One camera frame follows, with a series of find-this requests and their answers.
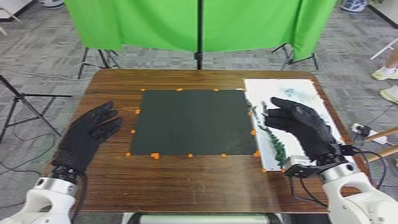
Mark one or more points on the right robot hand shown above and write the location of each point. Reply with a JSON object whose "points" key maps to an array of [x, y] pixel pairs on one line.
{"points": [[303, 126]]}

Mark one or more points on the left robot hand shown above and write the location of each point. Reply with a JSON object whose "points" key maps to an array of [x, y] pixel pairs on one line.
{"points": [[90, 133]]}

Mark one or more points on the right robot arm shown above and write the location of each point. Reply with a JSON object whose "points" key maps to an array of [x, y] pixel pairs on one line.
{"points": [[356, 193]]}

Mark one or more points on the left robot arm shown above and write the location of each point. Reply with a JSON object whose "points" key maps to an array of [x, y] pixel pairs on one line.
{"points": [[47, 200]]}

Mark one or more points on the long green sprig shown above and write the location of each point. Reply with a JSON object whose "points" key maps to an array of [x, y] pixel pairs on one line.
{"points": [[275, 138]]}

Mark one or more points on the small green sprig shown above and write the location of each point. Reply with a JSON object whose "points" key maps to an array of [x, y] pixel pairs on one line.
{"points": [[264, 109], [253, 110]]}

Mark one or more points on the blue flower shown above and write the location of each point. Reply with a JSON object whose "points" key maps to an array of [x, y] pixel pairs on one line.
{"points": [[294, 92]]}

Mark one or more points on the white sheet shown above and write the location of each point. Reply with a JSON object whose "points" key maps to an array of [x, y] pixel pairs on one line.
{"points": [[296, 85]]}

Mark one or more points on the black tripod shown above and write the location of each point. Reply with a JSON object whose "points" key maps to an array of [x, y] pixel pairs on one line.
{"points": [[21, 98]]}

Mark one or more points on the dark mat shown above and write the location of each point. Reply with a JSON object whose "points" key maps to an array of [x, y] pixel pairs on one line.
{"points": [[193, 123]]}

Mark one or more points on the backdrop stand legs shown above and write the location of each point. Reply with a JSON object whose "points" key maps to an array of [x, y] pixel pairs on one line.
{"points": [[83, 63], [291, 55]]}

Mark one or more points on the person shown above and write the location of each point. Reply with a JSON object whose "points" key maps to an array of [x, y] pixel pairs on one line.
{"points": [[388, 71]]}

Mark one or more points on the pale grey bar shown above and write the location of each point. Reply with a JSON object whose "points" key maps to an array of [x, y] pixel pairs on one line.
{"points": [[202, 219]]}

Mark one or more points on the backdrop stand pole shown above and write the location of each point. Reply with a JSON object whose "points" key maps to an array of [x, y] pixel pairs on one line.
{"points": [[200, 33]]}

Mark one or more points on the blue white vase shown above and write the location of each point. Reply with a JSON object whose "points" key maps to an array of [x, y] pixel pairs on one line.
{"points": [[356, 5], [53, 2]]}

